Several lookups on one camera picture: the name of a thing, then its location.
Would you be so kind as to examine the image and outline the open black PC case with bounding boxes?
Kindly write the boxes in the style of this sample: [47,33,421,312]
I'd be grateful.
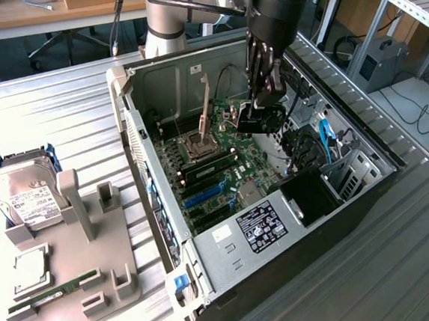
[103,19,420,321]

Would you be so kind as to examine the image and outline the grey control box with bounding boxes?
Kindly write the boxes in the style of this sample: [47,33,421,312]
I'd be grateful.
[346,34,414,95]

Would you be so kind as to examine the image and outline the black cables on table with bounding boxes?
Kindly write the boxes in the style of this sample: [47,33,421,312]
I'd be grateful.
[377,81,429,158]

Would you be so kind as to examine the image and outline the black graphics card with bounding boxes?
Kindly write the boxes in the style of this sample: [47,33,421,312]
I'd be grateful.
[192,65,290,147]

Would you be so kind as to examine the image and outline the CPU socket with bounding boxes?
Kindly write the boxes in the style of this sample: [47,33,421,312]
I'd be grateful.
[176,125,225,167]

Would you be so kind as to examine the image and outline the hanging cable with plug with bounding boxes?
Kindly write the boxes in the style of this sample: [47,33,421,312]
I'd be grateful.
[106,0,130,58]

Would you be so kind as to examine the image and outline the silver chipset heatsink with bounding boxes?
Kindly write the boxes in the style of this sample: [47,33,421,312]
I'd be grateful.
[237,180,268,208]

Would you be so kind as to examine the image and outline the black slanted pole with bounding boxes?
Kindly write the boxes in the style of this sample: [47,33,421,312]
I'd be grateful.
[311,0,362,53]

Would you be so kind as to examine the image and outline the blue case latch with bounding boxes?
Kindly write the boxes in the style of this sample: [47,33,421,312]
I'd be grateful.
[173,275,192,295]

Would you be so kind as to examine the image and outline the blue expansion slot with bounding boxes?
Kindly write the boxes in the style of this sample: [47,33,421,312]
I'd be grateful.
[182,184,227,209]

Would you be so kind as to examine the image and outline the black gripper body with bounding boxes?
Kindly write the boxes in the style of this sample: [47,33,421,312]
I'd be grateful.
[243,0,313,60]

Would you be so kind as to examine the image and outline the wooden desk with box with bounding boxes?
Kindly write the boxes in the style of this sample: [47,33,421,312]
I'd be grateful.
[0,0,155,85]

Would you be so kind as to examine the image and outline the hard disk drive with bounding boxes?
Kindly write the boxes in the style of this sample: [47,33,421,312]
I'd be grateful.
[0,141,69,229]

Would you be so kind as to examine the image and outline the green RAM stick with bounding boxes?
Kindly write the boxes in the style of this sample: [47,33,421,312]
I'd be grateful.
[4,268,100,314]

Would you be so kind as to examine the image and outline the silver disk bay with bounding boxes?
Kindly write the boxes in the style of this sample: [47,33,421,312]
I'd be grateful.
[318,147,386,204]

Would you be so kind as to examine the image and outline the black wire bundle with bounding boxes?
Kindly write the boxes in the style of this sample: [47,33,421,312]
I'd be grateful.
[282,126,331,174]

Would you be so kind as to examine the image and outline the silver hard disk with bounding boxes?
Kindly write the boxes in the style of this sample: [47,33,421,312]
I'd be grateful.
[0,153,66,235]

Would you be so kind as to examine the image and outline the silver drive cage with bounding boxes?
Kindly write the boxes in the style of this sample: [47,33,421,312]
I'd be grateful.
[244,40,352,183]

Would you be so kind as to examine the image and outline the black curved wire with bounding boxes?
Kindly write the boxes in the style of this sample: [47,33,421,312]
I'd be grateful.
[212,64,251,103]

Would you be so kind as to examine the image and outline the grey network cable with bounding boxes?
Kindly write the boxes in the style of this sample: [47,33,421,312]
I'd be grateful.
[19,0,54,13]

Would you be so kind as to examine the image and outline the installed black RAM stick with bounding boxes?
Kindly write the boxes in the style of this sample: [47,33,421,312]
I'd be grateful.
[181,154,240,185]

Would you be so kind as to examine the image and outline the aluminium frame rack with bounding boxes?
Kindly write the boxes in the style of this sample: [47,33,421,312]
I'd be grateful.
[341,0,429,93]

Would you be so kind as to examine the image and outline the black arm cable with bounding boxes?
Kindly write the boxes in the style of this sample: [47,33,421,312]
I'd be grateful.
[145,0,248,24]

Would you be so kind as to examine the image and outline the coiled black cable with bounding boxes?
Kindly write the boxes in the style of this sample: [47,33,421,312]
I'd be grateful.
[331,34,360,64]

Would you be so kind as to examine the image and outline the silver CPU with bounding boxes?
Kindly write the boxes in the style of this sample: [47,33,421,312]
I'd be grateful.
[11,252,49,295]

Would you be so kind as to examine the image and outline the black office chair base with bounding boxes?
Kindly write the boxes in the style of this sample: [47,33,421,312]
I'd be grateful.
[25,25,113,71]

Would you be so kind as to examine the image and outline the green motherboard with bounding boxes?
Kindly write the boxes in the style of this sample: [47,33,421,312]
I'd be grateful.
[149,101,282,239]

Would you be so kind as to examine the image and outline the blue wire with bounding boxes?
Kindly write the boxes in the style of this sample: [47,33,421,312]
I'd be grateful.
[317,118,338,167]

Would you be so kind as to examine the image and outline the grey parts rack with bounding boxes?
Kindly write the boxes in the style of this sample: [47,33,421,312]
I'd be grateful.
[0,163,145,321]

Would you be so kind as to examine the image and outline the grey power supply unit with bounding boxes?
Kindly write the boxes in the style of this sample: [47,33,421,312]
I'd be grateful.
[187,188,315,298]

